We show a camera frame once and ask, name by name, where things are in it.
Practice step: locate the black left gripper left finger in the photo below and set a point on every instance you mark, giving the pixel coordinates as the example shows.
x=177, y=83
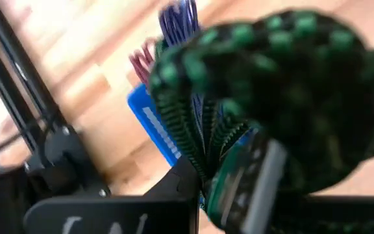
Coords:
x=125, y=214

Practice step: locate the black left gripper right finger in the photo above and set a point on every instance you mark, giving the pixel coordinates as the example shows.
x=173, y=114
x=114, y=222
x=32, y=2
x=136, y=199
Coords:
x=352, y=216

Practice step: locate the blue plastic basket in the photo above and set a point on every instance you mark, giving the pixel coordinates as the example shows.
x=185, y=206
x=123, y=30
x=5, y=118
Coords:
x=148, y=110

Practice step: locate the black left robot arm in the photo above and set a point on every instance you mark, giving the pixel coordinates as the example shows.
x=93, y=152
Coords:
x=60, y=152

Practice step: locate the black aluminium table frame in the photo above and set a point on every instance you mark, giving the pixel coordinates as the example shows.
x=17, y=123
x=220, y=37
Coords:
x=8, y=74

